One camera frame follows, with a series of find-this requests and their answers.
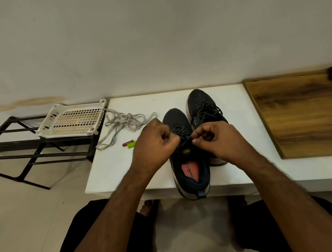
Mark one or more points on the person's left forearm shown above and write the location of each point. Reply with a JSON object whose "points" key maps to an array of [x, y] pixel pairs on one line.
{"points": [[116, 210]]}

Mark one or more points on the black metal rack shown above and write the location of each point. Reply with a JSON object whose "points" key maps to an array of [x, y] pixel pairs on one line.
{"points": [[46, 141]]}

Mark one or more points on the wooden board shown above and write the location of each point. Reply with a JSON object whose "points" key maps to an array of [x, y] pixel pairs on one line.
{"points": [[298, 111]]}

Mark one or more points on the small red stick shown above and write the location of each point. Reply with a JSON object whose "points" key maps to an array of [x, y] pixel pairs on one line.
{"points": [[126, 143]]}

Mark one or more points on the white perforated plastic tray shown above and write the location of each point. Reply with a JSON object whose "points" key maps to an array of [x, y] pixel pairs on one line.
{"points": [[70, 119]]}

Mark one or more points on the person's right forearm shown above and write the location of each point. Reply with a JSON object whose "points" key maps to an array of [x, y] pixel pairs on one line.
{"points": [[290, 205]]}

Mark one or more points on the green marker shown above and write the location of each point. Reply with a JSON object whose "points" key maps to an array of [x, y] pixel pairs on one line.
{"points": [[132, 145]]}

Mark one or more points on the person's bare foot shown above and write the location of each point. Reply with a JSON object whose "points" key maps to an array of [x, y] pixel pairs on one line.
{"points": [[148, 207]]}

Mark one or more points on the dark sneaker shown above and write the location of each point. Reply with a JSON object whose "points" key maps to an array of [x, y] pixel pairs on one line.
{"points": [[198, 97], [194, 184]]}

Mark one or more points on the person's left hand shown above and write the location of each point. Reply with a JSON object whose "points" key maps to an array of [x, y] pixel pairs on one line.
{"points": [[153, 148]]}

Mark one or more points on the person's right hand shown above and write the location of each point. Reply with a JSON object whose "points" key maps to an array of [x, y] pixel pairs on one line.
{"points": [[225, 143]]}

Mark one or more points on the grey shoelaces bundle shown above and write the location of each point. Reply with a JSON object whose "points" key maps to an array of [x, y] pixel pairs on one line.
{"points": [[122, 122]]}

